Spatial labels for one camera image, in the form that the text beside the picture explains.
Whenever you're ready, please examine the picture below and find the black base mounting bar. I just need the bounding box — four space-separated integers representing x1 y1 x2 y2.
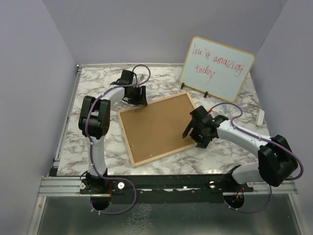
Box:
80 174 253 204

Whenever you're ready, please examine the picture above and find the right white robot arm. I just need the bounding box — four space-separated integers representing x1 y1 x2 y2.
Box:
182 106 299 191

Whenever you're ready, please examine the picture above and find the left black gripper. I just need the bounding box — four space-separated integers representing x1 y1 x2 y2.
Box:
127 85 148 106

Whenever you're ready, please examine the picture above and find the purple cable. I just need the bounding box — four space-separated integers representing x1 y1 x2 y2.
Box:
85 64 151 215
209 102 304 213

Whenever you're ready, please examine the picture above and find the brown cardboard backing board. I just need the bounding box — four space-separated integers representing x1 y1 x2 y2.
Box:
119 93 196 164

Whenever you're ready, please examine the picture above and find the wooden picture frame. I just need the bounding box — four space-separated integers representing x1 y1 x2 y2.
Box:
117 91 203 167

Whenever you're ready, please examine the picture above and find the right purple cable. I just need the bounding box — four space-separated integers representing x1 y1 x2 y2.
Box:
209 102 304 213

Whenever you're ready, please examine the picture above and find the white whiteboard eraser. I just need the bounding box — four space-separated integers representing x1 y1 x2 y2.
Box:
255 109 265 128

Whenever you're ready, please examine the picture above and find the yellow-rimmed whiteboard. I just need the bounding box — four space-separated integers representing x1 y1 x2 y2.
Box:
179 36 255 102

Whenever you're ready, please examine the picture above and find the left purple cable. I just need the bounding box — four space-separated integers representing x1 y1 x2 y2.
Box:
85 64 151 215

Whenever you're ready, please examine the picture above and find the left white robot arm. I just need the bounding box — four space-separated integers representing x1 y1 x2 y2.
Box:
78 70 148 193

